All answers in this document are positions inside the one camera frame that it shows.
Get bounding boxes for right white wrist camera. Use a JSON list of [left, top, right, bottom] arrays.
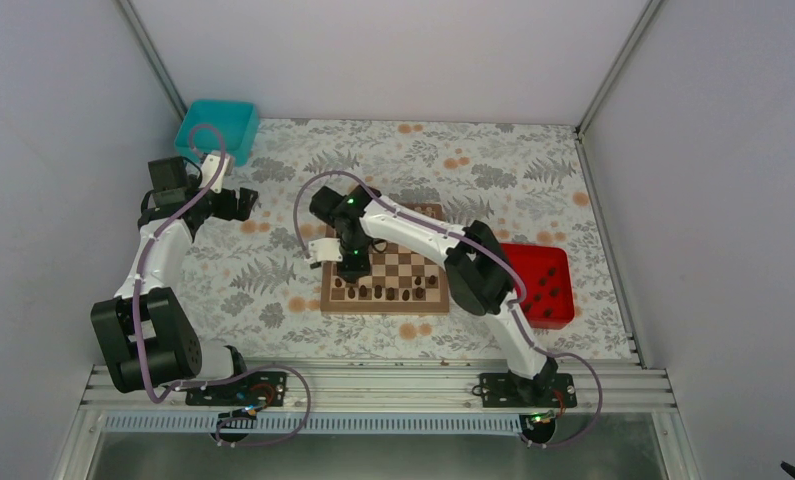
[[306, 237, 343, 268]]

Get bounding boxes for aluminium mounting rail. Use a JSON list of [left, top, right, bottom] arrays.
[[55, 359, 699, 479]]

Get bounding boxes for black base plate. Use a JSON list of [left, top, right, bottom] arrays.
[[471, 373, 578, 408], [185, 370, 288, 409]]

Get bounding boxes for white chess pieces row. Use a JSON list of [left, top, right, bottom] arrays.
[[413, 204, 442, 220]]

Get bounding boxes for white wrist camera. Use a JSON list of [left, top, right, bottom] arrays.
[[198, 150, 234, 193], [306, 237, 343, 268]]

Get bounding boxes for floral patterned table mat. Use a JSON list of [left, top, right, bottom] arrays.
[[176, 119, 632, 360]]

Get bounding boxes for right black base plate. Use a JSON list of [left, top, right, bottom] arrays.
[[471, 373, 578, 408]]

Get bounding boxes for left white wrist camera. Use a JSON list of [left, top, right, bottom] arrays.
[[198, 150, 234, 193]]

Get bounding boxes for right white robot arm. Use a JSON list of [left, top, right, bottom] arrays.
[[304, 185, 558, 407]]

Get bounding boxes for teal plastic bin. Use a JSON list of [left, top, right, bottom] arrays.
[[174, 99, 260, 165]]

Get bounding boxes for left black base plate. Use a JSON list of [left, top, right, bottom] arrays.
[[185, 370, 288, 409]]

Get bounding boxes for wooden chessboard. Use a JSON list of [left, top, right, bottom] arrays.
[[320, 240, 450, 315]]

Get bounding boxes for red plastic tray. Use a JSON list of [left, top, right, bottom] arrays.
[[501, 243, 575, 330]]

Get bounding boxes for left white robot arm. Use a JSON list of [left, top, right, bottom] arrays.
[[90, 151, 258, 405]]

